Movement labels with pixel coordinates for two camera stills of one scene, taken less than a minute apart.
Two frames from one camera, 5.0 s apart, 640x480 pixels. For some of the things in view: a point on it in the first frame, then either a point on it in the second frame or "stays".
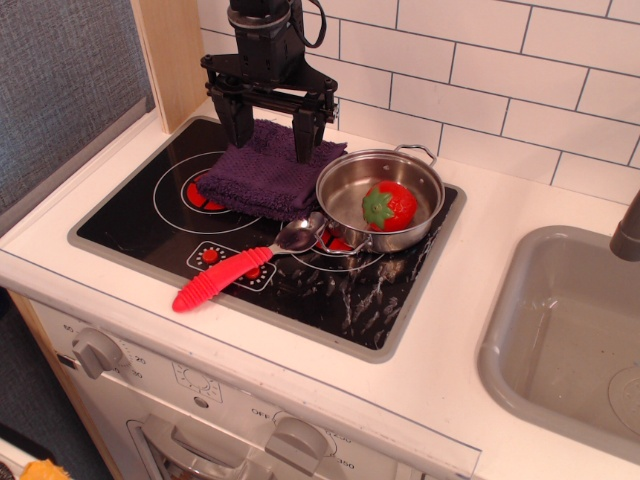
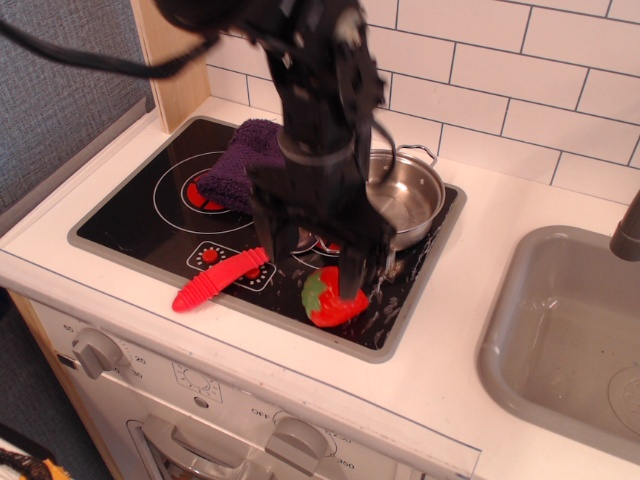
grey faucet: [625, 242] stays
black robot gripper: [270, 65] -> [327, 190]
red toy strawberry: [389, 206] -> [323, 302]
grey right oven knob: [297, 445] stays
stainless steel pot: [382, 200] stays
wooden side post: [171, 36] stays
